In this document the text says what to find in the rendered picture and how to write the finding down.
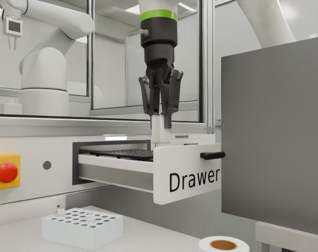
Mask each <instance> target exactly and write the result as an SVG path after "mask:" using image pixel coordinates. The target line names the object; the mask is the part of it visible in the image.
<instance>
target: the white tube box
mask: <svg viewBox="0 0 318 252"><path fill-rule="evenodd" d="M88 214H95V221H94V223H88ZM121 236H123V216H122V215H117V214H111V213H105V212H99V211H93V210H87V209H81V208H71V209H68V210H65V211H64V217H58V215H57V213H56V214H53V215H50V216H47V217H44V218H42V239H45V240H49V241H53V242H57V243H61V244H65V245H69V246H73V247H77V248H81V249H85V250H89V251H93V252H94V251H96V250H98V249H99V248H101V247H103V246H105V245H107V244H108V243H110V242H112V241H114V240H116V239H117V238H119V237H121Z"/></svg>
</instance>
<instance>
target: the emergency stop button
mask: <svg viewBox="0 0 318 252"><path fill-rule="evenodd" d="M17 174H18V170H17V167H16V166H15V165H14V164H12V163H3V164H1V165H0V182H2V183H10V182H12V181H14V180H15V179H16V177H17Z"/></svg>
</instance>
